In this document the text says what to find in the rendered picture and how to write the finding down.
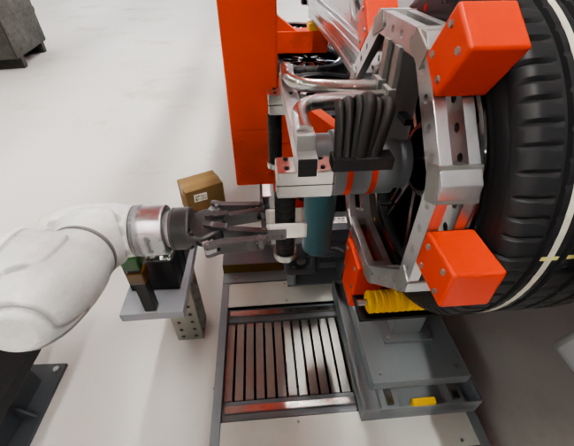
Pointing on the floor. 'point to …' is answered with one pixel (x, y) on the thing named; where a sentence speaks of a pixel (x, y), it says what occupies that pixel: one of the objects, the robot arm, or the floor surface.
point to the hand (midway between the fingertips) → (287, 222)
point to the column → (195, 316)
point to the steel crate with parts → (13, 34)
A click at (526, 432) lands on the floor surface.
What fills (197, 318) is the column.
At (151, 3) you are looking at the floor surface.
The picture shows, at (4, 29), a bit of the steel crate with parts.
